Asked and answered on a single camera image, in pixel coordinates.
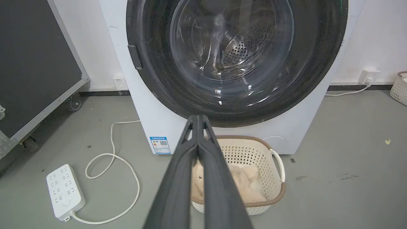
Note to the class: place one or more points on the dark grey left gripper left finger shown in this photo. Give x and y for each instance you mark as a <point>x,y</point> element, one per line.
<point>178,187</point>

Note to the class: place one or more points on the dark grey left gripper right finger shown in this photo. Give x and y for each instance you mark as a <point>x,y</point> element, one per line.
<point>219,187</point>

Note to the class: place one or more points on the round dark glass washer door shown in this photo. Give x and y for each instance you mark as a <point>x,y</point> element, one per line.
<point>311,57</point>

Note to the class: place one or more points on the white front-load washing machine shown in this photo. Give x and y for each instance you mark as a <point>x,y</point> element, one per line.
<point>152,105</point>

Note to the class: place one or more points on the cream plush toy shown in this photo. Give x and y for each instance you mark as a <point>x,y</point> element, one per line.
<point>244,184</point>

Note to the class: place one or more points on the blue energy label sticker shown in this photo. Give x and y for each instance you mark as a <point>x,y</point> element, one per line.
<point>160,145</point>

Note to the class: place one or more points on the white perforated laundry basket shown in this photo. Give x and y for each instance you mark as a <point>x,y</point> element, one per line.
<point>254,152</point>

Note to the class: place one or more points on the white power strip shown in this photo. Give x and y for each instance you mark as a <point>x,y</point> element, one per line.
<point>65,190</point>

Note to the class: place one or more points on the black wheeled flight case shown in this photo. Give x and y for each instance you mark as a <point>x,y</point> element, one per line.
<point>31,63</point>

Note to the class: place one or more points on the white woven storage basket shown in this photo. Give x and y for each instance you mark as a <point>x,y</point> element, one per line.
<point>399,89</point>

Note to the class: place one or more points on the white wall socket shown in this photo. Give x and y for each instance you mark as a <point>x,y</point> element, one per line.
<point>119,82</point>

